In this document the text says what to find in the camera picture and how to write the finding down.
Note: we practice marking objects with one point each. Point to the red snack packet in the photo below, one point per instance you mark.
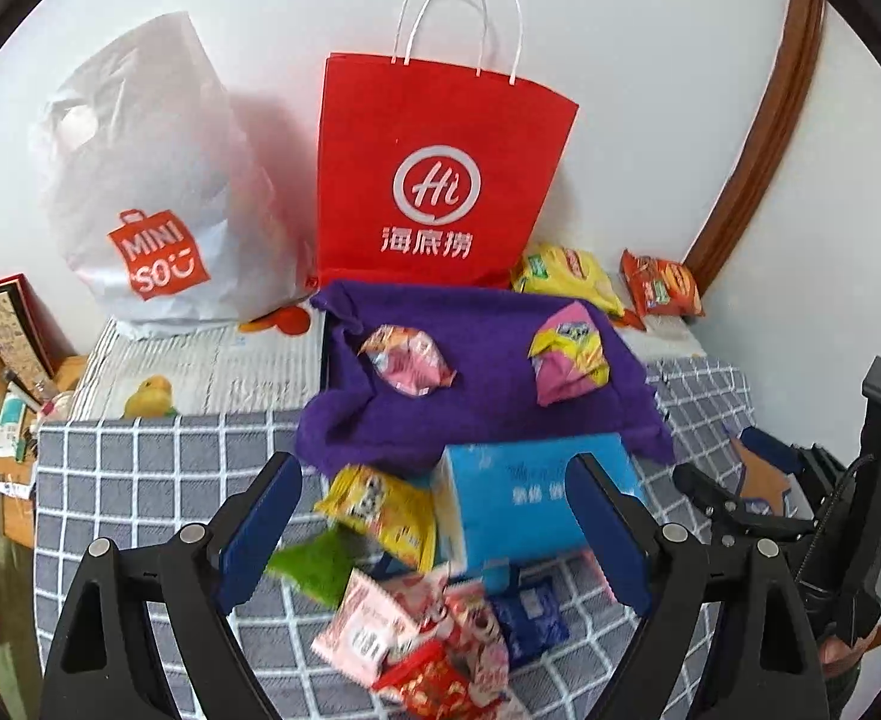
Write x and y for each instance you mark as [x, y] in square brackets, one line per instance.
[425, 686]

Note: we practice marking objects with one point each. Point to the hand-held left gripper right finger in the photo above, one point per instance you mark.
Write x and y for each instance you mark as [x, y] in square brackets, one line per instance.
[605, 532]

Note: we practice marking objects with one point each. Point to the brown wooden door frame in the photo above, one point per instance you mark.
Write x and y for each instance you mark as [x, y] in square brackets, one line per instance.
[770, 127]

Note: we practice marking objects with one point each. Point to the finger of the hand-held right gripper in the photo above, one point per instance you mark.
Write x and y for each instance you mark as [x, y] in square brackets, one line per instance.
[703, 484]
[785, 529]

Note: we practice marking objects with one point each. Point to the red paper shopping bag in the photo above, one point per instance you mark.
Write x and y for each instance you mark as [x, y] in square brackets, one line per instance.
[440, 165]

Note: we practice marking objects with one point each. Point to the white plastic shopping bag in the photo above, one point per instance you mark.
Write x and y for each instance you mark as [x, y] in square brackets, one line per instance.
[163, 180]

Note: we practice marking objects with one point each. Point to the brown patterned box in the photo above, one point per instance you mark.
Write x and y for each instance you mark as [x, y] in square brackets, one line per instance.
[17, 337]

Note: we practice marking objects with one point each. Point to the orange chip bag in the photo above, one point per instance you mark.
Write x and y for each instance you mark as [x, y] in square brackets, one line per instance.
[662, 285]

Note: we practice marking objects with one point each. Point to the pink clear candy packet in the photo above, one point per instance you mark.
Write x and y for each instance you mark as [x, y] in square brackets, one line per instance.
[408, 360]

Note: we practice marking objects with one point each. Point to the yellow and pink snack packet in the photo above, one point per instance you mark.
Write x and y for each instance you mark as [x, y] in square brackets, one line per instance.
[568, 352]

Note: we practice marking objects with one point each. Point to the grey checkered bedsheet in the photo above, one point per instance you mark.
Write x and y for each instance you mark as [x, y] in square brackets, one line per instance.
[148, 465]

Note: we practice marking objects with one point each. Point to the blue snack packet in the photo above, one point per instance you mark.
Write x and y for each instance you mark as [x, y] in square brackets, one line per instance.
[534, 619]

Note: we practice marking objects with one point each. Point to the yellow chip bag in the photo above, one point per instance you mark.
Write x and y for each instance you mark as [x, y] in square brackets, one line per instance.
[568, 274]

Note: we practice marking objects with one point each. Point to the pale pink snack packet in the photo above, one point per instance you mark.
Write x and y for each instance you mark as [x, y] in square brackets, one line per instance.
[362, 630]

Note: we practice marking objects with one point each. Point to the white printed cardboard sheet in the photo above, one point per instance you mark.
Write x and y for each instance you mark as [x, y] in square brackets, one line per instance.
[215, 367]

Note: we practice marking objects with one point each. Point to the pink bear snack packet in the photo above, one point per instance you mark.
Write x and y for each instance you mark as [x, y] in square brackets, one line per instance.
[470, 630]

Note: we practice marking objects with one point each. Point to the green snack packet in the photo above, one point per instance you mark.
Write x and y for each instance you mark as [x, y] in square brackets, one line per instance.
[317, 566]

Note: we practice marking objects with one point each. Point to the purple towel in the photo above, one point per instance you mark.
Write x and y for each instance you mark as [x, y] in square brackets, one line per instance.
[478, 382]

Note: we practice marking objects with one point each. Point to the blue tissue box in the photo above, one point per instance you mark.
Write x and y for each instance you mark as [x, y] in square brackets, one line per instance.
[508, 502]

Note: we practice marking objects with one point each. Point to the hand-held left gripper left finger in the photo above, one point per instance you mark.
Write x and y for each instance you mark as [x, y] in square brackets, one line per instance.
[260, 532]

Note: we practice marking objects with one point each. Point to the teal and white packet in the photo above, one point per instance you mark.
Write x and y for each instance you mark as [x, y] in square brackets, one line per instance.
[13, 427]

